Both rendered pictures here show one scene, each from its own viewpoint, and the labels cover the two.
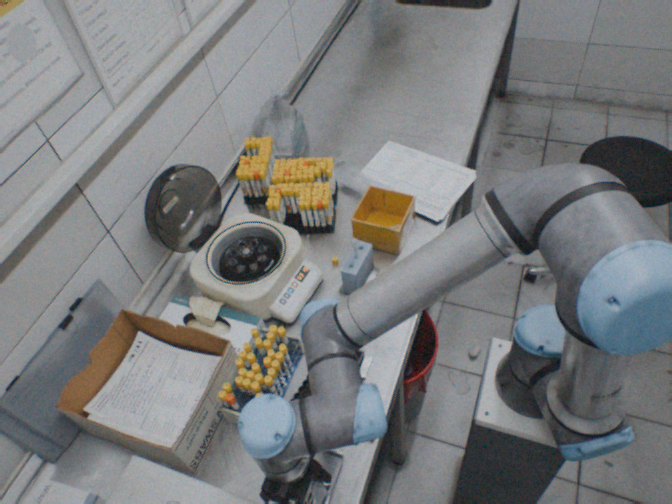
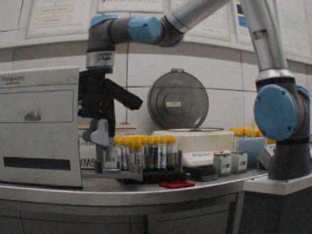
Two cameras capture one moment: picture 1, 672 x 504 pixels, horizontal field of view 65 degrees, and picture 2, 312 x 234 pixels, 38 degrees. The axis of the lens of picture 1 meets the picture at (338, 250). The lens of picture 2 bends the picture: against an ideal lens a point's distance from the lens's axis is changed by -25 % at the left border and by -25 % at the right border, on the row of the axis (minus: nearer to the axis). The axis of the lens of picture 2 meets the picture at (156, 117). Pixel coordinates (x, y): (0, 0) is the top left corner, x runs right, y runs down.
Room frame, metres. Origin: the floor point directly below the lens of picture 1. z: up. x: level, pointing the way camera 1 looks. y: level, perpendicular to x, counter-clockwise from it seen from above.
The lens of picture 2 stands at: (-0.74, -0.78, 1.09)
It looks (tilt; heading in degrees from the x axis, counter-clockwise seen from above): 2 degrees down; 36
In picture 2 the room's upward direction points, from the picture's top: straight up
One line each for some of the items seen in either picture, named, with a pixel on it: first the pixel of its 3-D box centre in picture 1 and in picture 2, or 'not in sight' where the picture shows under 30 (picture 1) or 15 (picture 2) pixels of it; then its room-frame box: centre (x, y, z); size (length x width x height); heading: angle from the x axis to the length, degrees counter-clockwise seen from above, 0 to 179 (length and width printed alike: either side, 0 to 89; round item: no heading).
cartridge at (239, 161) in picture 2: not in sight; (238, 162); (0.70, -0.04, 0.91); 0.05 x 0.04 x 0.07; 63
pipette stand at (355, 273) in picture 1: (358, 269); (251, 153); (0.80, -0.04, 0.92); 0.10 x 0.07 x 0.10; 147
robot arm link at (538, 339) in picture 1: (547, 346); (293, 111); (0.44, -0.35, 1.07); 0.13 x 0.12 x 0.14; 4
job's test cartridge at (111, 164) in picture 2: not in sight; (106, 159); (0.30, 0.12, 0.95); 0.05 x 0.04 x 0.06; 63
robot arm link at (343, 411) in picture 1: (341, 406); (138, 29); (0.31, 0.03, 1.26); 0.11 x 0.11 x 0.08; 4
